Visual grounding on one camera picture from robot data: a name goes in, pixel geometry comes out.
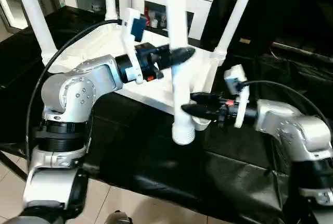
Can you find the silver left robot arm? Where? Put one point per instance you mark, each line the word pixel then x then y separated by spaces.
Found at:
pixel 78 83

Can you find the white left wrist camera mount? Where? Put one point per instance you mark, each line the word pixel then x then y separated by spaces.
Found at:
pixel 127 15

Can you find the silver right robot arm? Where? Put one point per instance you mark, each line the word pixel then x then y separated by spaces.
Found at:
pixel 299 130

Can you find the black mat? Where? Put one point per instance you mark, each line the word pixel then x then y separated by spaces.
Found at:
pixel 156 161

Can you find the dark metal rod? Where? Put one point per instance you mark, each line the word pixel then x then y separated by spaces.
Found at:
pixel 299 50

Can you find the white plastic table top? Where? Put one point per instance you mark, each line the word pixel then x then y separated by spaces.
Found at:
pixel 109 41

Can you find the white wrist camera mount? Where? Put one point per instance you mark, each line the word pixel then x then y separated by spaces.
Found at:
pixel 243 104
pixel 127 15

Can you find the black metal stand leg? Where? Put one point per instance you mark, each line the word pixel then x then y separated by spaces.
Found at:
pixel 10 164

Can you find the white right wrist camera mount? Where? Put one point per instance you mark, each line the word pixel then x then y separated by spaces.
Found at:
pixel 243 104

